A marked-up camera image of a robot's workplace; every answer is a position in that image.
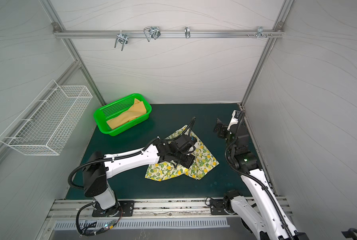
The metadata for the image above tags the lemon print skirt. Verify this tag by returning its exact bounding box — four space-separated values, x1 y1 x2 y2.
145 132 219 182

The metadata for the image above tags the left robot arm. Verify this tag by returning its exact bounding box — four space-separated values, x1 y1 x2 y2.
68 134 197 211

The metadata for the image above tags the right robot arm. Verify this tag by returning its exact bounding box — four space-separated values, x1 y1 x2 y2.
214 110 308 240

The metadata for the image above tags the yellow skirt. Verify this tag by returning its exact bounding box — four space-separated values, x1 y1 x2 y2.
107 99 147 130

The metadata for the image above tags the green plastic basket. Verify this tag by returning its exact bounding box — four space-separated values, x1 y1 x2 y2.
94 94 152 137

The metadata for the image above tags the small metal hook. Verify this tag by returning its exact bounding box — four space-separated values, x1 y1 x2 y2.
184 27 190 39

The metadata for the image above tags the middle U-bolt clamp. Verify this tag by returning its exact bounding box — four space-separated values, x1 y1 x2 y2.
143 26 161 42

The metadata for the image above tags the u-bolt clamp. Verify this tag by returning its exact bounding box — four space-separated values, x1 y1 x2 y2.
114 33 129 51
143 26 161 42

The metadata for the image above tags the left U-bolt clamp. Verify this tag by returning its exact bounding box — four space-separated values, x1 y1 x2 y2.
114 33 129 51

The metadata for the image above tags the white vent strip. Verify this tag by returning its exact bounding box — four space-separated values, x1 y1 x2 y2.
54 218 230 231

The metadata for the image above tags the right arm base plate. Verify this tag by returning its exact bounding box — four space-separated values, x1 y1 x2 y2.
205 198 235 216

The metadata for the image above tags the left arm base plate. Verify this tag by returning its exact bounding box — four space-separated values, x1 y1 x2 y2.
92 201 135 218

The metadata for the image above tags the right bolt bracket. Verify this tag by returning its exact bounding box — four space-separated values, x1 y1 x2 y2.
246 26 272 39

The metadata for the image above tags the left base cable bundle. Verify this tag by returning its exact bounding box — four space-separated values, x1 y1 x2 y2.
75 201 124 237

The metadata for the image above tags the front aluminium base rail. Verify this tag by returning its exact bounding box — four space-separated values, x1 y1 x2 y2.
46 196 293 221

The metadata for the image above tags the white wire basket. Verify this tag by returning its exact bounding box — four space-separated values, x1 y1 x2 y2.
0 80 93 156

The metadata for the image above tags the horizontal aluminium rail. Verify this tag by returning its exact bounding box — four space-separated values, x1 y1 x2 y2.
54 29 285 39

